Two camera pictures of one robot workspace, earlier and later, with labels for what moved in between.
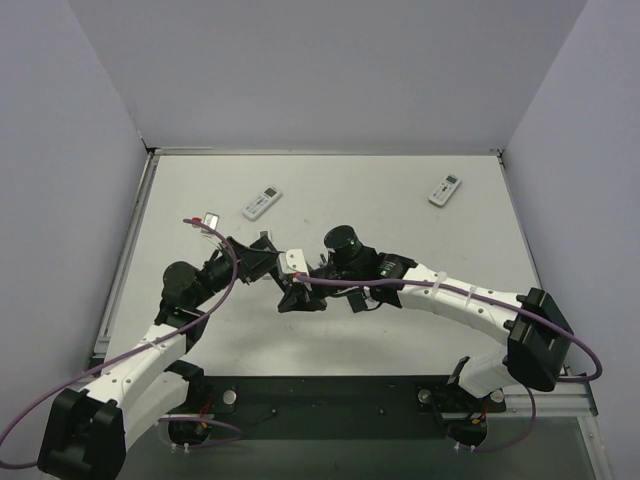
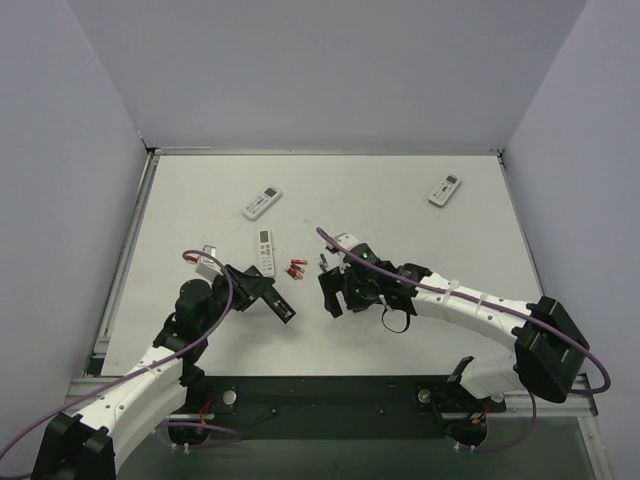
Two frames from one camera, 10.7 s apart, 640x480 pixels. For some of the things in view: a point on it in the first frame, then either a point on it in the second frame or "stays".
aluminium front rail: x=573 y=397 stays
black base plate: x=339 y=408 stays
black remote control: x=293 y=291 → x=279 y=305
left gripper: x=251 y=261 → x=258 y=286
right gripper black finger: x=300 y=297 → x=332 y=282
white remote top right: x=444 y=190 stays
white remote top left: x=266 y=199 stays
